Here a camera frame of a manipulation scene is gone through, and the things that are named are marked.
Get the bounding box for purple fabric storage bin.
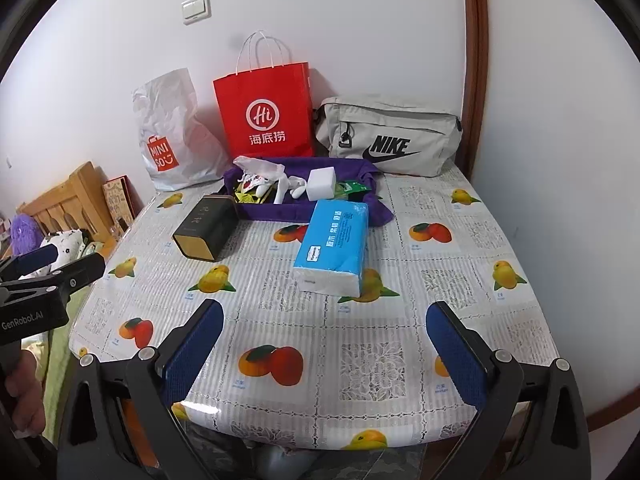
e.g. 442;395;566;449
222;156;396;226

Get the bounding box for white plastic shopping bag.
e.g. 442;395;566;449
131;67;226;192

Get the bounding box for white square block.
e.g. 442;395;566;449
307;167;337;200

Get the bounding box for floral print pillow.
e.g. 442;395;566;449
20;229;86;281

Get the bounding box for grey waist bag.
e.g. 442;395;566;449
312;95;463;177

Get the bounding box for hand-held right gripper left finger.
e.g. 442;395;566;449
57;298;225;480

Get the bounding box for fruit print tablecloth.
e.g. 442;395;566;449
69;165;561;453

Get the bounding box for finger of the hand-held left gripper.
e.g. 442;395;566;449
0;243;60;281
20;252;107;301

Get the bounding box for dark tea tin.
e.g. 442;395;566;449
172;192;240;262

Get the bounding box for blue tissue pack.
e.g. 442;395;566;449
292;199;370;297

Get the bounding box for red paper bag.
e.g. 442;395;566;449
213;31;316;158

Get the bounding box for green tissue packet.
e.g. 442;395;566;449
334;180;372;200

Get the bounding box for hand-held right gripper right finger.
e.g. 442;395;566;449
425;301;591;480

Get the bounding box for brown notebook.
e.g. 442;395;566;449
102;175;136;223

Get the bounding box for green blanket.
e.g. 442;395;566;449
30;240;108;441

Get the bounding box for wooden bed headboard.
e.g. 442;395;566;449
20;161;113;241

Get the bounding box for purple plush toy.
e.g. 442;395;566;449
9;213;41;256

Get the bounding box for person's left hand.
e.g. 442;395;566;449
4;350;47;433

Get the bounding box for white light switch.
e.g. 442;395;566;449
181;0;212;26

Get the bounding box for brown wooden door frame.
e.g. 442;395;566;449
460;0;491;181

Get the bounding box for yellow mesh pouch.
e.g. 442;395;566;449
235;185;276;206

